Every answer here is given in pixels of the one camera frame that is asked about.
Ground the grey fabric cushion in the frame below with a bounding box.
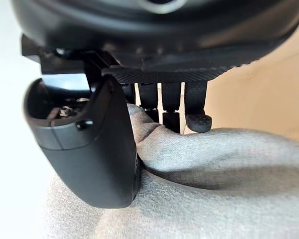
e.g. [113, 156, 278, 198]
[45, 103, 299, 239]

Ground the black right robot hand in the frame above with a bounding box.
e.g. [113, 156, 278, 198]
[9, 0, 299, 209]

